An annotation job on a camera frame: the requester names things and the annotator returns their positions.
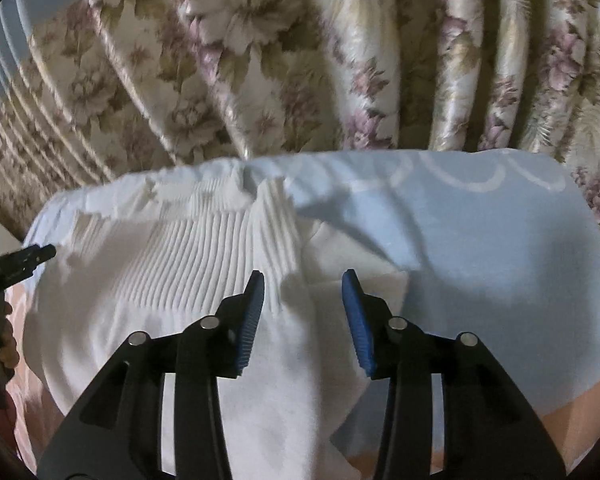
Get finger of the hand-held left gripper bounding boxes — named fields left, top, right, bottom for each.
left=0, top=243, right=57, bottom=288

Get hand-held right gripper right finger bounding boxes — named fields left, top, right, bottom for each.
left=341, top=268, right=567, bottom=480

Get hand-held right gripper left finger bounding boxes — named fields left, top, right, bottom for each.
left=36, top=270, right=267, bottom=480

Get white knit sweater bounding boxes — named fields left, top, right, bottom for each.
left=21, top=156, right=417, bottom=480

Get person's left hand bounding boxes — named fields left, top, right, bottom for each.
left=0, top=304, right=21, bottom=368

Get printed peach and blue bedsheet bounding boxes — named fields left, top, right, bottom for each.
left=7, top=146, right=600, bottom=480

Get floral curtain with blue band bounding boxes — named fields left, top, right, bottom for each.
left=0, top=0, right=600, bottom=243

